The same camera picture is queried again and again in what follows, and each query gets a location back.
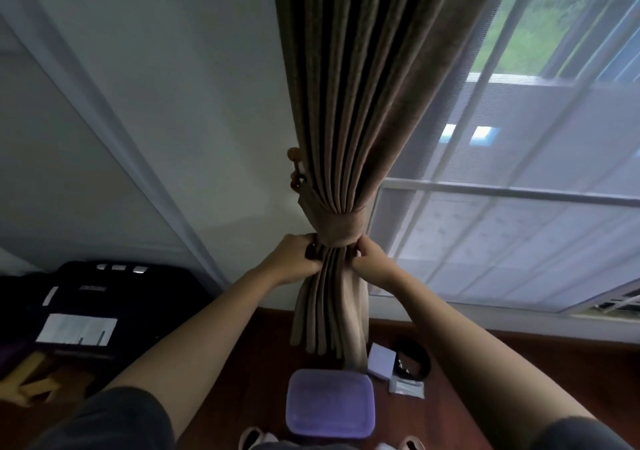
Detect person's right hand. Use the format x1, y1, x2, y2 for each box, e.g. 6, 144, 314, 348
349, 234, 403, 293

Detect person's left hand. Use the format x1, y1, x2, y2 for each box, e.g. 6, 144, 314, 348
255, 233, 323, 287

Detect brown curtain tieback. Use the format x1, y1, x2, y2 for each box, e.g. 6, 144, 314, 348
295, 179, 369, 249

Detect small white box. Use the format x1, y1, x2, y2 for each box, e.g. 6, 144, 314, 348
367, 343, 397, 381

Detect black belt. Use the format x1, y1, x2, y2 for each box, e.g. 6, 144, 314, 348
395, 337, 432, 381

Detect white packet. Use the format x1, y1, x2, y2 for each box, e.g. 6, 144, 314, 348
389, 377, 426, 399

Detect purple container lid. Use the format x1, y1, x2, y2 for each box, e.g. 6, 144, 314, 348
285, 368, 377, 439

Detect brown curtain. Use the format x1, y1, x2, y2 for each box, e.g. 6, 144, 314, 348
269, 0, 509, 371

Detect person's right forearm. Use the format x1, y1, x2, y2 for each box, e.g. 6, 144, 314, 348
385, 274, 596, 450

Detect person's left forearm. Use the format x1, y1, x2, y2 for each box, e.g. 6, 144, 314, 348
99, 264, 281, 441

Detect round wooden tieback knob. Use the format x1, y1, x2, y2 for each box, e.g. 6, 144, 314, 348
286, 146, 307, 191

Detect white window security grille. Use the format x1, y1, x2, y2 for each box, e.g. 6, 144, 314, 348
369, 0, 640, 321

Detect black bag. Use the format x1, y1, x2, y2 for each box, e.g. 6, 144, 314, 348
29, 261, 213, 365

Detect white paper tag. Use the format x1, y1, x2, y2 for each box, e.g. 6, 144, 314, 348
35, 313, 119, 347

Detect dark grey shirt sleeve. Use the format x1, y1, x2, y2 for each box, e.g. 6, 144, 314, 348
27, 387, 177, 450
529, 417, 635, 450

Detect green trees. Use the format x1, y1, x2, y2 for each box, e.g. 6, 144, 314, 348
472, 0, 601, 78

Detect yellow packet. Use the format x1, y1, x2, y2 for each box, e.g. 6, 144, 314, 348
0, 352, 63, 408

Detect dark vertical balcony slats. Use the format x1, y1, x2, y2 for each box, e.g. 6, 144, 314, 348
539, 0, 640, 83

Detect dark window frame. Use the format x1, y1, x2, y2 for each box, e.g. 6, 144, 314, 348
559, 279, 640, 321

